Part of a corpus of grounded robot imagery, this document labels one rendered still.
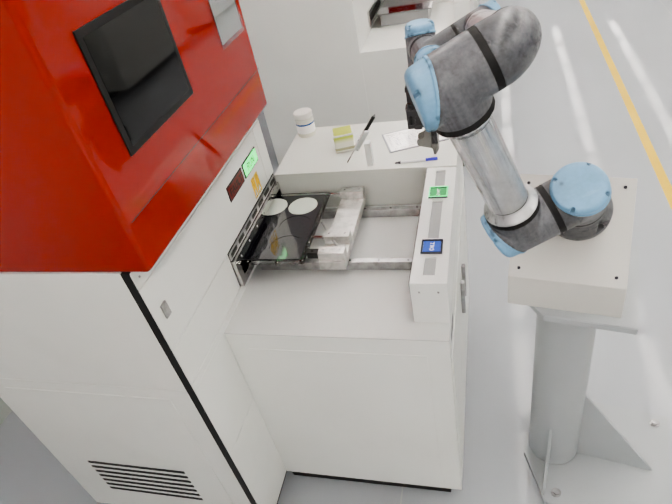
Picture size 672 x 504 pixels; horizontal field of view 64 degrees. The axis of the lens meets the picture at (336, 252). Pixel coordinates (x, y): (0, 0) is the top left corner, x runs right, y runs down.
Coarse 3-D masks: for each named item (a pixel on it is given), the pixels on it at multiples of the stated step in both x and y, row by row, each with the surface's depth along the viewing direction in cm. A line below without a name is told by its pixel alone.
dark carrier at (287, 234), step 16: (320, 208) 180; (272, 224) 177; (288, 224) 175; (304, 224) 173; (256, 240) 171; (272, 240) 170; (288, 240) 168; (304, 240) 166; (256, 256) 164; (272, 256) 163; (288, 256) 161
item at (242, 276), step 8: (272, 192) 184; (280, 192) 192; (272, 200) 184; (264, 208) 178; (256, 216) 174; (264, 216) 178; (256, 224) 172; (248, 232) 168; (256, 232) 172; (248, 240) 166; (240, 248) 162; (240, 256) 160; (232, 264) 158; (240, 264) 160; (240, 272) 160; (248, 272) 165; (240, 280) 162
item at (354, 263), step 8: (280, 264) 169; (288, 264) 168; (296, 264) 167; (304, 264) 166; (312, 264) 166; (352, 264) 162; (360, 264) 162; (368, 264) 161; (376, 264) 160; (384, 264) 160; (392, 264) 159; (400, 264) 158; (408, 264) 158
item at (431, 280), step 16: (432, 176) 170; (448, 176) 168; (448, 192) 161; (432, 208) 157; (448, 208) 155; (432, 224) 151; (448, 224) 149; (416, 240) 146; (448, 240) 144; (416, 256) 141; (432, 256) 140; (448, 256) 139; (416, 272) 136; (432, 272) 136; (448, 272) 135; (416, 288) 134; (432, 288) 133; (448, 288) 134; (416, 304) 138; (432, 304) 137; (448, 304) 136; (416, 320) 142; (432, 320) 140; (448, 320) 139
